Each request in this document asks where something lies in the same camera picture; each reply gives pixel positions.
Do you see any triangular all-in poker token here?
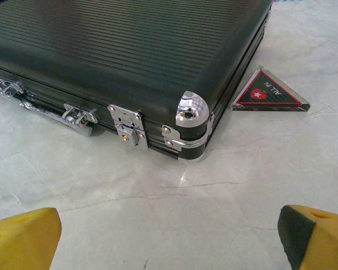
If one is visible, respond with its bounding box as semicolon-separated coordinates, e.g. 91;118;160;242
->
230;65;310;112

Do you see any black ribbed aluminium case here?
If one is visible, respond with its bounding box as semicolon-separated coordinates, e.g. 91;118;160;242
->
0;0;274;164

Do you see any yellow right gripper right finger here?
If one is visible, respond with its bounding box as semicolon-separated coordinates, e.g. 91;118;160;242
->
277;204;338;270

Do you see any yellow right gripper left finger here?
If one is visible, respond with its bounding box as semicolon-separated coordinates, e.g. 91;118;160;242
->
0;207;61;270

